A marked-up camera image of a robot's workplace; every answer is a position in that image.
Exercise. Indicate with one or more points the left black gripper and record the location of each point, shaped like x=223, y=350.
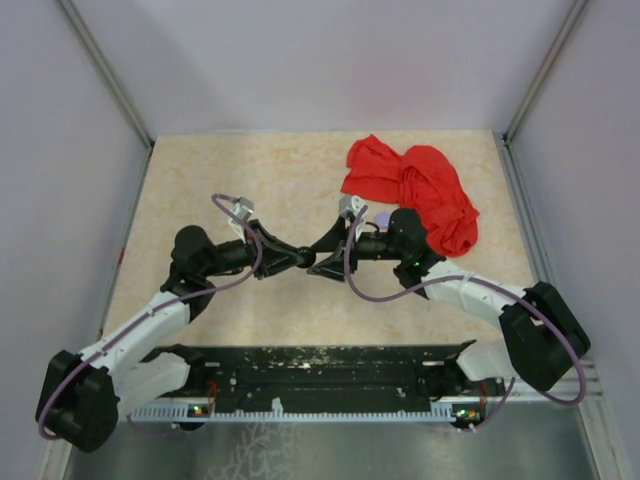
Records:
x=276, y=255

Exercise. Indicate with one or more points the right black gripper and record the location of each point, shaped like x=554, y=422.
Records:
x=334, y=266

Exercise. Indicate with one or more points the black round charging case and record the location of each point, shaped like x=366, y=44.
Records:
x=306, y=257

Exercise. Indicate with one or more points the purple earbud charging case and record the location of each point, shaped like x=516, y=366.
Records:
x=382, y=220

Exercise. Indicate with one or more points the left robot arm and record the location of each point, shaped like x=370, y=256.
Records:
x=86, y=394

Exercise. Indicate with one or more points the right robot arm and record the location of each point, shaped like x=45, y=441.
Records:
x=541, y=337

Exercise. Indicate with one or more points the red crumpled cloth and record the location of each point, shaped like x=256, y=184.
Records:
x=422, y=179

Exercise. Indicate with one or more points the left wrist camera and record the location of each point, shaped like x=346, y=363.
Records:
x=242, y=210

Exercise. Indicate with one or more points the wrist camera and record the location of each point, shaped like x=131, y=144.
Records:
x=350, y=206
x=242, y=210

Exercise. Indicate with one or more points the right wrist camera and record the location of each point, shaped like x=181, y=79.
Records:
x=350, y=206

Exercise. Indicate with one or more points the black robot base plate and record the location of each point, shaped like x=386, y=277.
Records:
x=329, y=379

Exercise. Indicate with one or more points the white slotted cable duct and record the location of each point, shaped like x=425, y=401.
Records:
x=199, y=412

